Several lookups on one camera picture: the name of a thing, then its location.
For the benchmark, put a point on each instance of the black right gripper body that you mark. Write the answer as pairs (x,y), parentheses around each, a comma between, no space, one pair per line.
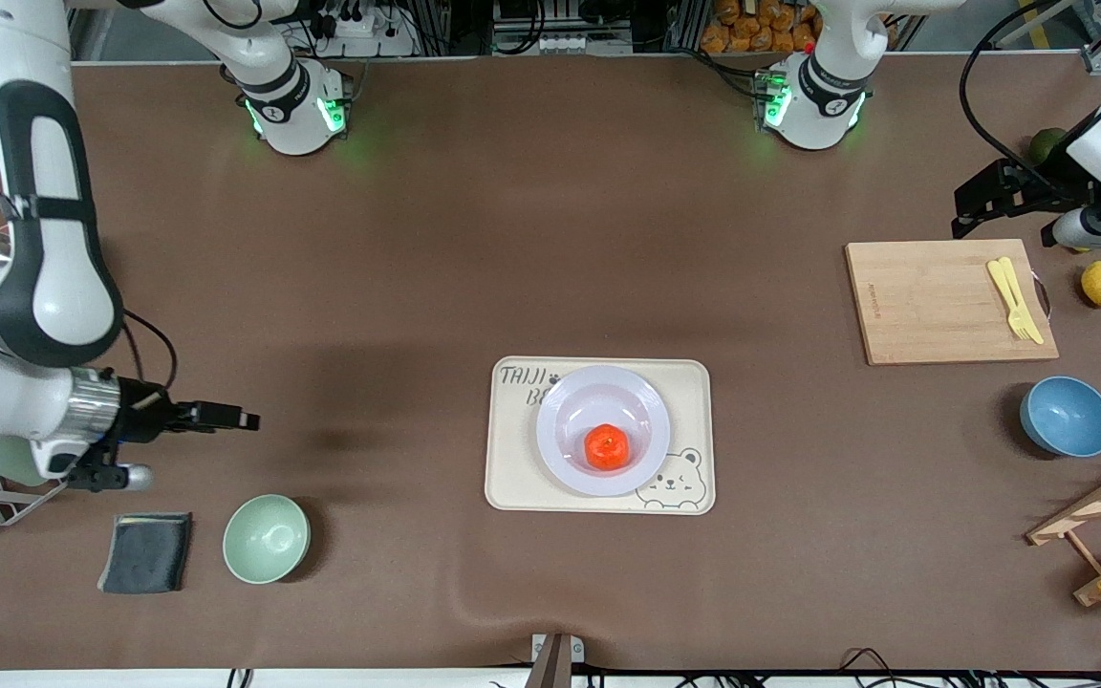
(143,419)

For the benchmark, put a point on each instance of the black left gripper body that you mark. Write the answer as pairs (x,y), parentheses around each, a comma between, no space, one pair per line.
(1053,182)

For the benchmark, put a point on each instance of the lavender round plate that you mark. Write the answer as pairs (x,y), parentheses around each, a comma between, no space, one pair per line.
(570,420)

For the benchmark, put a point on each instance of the orange mandarin fruit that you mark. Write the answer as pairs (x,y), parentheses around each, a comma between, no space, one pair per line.
(607,448)

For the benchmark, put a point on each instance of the green lime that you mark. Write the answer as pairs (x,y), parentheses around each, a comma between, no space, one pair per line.
(1046,143)

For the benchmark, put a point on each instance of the yellow plastic fork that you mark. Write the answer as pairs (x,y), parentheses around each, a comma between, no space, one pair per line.
(1005,296)

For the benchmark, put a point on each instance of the wooden cutting board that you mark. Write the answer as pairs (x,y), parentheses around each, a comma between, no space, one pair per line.
(933,306)

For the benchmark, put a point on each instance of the mint green bowl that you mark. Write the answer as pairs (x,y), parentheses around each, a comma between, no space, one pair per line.
(266,540)

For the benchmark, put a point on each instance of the dark grey folded cloth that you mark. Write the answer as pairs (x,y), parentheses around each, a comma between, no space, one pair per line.
(144,554)

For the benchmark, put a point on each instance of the mint green cup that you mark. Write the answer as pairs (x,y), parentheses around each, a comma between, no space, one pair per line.
(1,463)

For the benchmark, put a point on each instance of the blue bowl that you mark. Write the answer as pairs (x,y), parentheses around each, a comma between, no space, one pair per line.
(1067,416)

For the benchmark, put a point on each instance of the brown table mat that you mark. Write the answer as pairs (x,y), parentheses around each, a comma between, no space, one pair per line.
(398,239)

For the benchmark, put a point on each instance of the bag of oranges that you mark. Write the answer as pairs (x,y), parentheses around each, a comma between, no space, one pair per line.
(751,33)

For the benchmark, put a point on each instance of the cream bear print tray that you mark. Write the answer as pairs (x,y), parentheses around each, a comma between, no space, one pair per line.
(512,478)

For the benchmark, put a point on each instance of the wooden dish rack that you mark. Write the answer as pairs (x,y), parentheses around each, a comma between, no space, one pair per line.
(1086,511)

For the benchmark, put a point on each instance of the large white power strip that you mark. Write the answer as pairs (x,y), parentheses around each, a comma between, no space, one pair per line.
(364,33)

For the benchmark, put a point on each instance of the slim white power strip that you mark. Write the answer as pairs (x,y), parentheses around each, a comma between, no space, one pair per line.
(560,43)

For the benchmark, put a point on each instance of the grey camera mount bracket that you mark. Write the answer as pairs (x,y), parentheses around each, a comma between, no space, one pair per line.
(555,664)

